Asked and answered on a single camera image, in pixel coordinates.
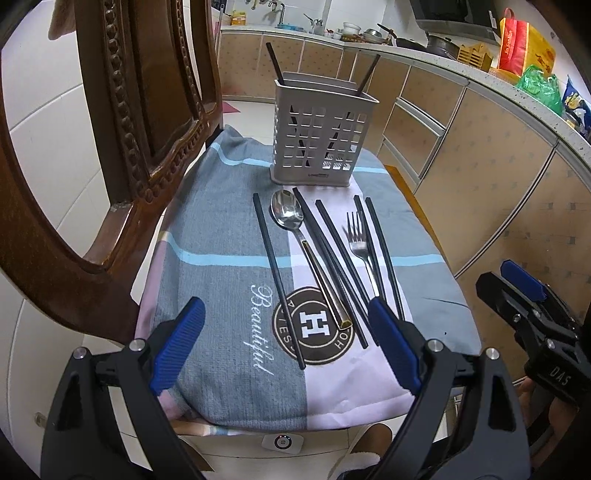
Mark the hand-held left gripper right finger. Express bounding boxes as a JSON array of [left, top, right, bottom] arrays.
[[367, 296, 532, 480]]

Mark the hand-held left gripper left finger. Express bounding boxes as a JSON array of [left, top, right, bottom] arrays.
[[41, 296, 208, 480]]

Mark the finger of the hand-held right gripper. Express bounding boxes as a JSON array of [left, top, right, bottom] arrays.
[[477, 271, 555, 356], [501, 259, 580, 329]]

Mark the black chopstick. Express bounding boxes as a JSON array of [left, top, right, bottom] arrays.
[[353, 195, 386, 298], [252, 192, 307, 370], [292, 187, 369, 349], [358, 54, 382, 90], [365, 197, 406, 321], [265, 43, 284, 86], [315, 199, 372, 319]]

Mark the silver fork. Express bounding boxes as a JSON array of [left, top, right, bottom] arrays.
[[342, 211, 386, 298]]

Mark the silver spoon with gold handle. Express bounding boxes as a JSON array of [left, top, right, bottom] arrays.
[[270, 188, 354, 330]]

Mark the white plastic utensil holder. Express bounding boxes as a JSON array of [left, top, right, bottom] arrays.
[[269, 71, 380, 189]]

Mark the grey and pink printed towel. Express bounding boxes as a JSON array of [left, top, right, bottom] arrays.
[[134, 124, 483, 432]]

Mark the person's leg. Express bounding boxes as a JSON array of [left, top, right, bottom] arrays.
[[353, 422, 393, 455]]

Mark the white slipper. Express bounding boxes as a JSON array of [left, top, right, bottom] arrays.
[[339, 452, 382, 480]]

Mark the tan wooden stool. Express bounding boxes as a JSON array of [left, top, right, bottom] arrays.
[[171, 164, 462, 462]]

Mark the white round-button device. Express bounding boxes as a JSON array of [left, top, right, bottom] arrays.
[[262, 434, 304, 455]]

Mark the blue snack bag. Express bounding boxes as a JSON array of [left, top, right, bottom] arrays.
[[561, 76, 591, 141]]

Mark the green plastic bag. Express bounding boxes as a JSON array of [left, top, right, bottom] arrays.
[[515, 65, 564, 116]]

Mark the yellow wooden rack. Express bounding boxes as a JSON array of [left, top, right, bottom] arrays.
[[457, 41, 497, 72]]

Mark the red and yellow bag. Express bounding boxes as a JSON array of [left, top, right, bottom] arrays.
[[496, 7, 557, 79]]

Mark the carved brown wooden chair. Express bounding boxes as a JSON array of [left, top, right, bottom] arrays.
[[0, 0, 227, 347]]

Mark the dark cooking pot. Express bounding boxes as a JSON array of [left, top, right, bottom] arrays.
[[425, 32, 462, 58]]

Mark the black frying pan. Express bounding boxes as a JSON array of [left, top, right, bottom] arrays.
[[376, 23, 428, 51]]

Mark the black range hood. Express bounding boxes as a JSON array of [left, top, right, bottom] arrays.
[[409, 0, 502, 42]]

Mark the pink hanging cloth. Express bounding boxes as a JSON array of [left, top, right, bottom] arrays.
[[46, 0, 79, 41]]

